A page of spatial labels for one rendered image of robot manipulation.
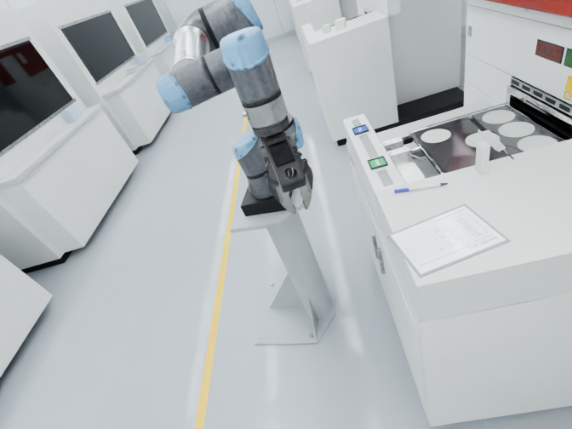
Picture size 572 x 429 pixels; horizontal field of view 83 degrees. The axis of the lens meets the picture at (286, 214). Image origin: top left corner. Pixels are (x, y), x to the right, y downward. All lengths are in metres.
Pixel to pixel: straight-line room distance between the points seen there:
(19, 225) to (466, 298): 3.39
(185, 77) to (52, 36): 4.50
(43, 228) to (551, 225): 3.53
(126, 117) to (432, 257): 4.82
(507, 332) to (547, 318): 0.09
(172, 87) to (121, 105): 4.50
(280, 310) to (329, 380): 0.50
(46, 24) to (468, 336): 5.02
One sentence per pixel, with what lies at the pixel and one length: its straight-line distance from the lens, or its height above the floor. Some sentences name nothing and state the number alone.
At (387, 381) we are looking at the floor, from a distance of 1.70.
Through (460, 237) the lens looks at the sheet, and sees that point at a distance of 0.84.
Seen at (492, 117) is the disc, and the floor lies 0.90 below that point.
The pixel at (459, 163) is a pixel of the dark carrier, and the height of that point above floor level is 0.90.
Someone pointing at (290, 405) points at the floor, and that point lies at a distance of 1.75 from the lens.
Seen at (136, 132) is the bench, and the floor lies 0.29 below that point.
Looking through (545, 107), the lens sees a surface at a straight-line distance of 1.39.
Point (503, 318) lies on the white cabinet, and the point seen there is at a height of 0.77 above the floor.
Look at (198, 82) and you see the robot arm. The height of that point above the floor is 1.44.
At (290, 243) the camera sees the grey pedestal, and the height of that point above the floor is 0.62.
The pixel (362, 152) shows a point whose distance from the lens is 1.19.
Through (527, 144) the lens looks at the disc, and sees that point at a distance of 1.27.
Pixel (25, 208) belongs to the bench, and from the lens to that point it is 3.54.
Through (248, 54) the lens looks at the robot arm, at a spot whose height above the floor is 1.47.
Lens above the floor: 1.57
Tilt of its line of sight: 37 degrees down
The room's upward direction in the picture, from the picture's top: 23 degrees counter-clockwise
